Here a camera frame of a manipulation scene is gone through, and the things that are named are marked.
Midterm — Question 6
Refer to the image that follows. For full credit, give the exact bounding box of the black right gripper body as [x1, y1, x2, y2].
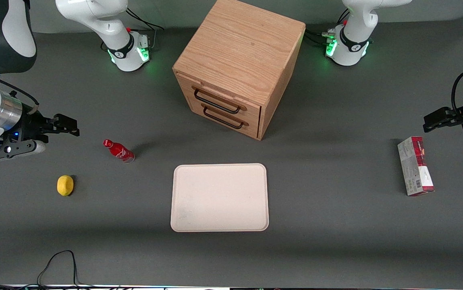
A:
[12, 110, 56, 141]

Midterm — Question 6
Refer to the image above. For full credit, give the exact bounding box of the black metal drawer handle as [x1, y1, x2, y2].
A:
[192, 86, 248, 114]
[202, 104, 250, 130]

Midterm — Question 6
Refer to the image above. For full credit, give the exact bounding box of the wooden drawer front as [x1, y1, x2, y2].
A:
[182, 93, 262, 141]
[175, 72, 262, 124]

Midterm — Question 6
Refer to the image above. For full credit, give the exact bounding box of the oak wooden drawer cabinet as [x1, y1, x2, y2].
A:
[172, 0, 306, 141]

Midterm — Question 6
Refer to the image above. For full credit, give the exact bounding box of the yellow lemon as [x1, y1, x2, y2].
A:
[57, 175, 74, 197]

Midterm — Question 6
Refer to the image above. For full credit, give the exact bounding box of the red tartan grey carton box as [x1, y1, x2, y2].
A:
[397, 136, 435, 197]

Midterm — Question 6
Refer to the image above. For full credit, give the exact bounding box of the red soda bottle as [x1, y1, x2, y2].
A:
[103, 139, 135, 163]

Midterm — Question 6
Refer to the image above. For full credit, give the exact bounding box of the cream plastic tray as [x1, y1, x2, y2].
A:
[170, 163, 270, 232]

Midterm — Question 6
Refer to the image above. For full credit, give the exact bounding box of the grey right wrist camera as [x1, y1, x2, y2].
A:
[0, 139, 47, 163]

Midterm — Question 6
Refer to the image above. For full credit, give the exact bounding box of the black right arm wrist cable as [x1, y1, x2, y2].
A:
[0, 66, 39, 117]

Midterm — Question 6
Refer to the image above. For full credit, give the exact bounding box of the black looped table cable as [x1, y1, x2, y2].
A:
[37, 250, 79, 287]

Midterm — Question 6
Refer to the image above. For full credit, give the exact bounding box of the black right base cable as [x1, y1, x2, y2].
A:
[126, 7, 165, 33]

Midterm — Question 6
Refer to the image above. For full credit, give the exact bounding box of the black left base cable bundle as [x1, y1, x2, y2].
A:
[304, 29, 336, 46]

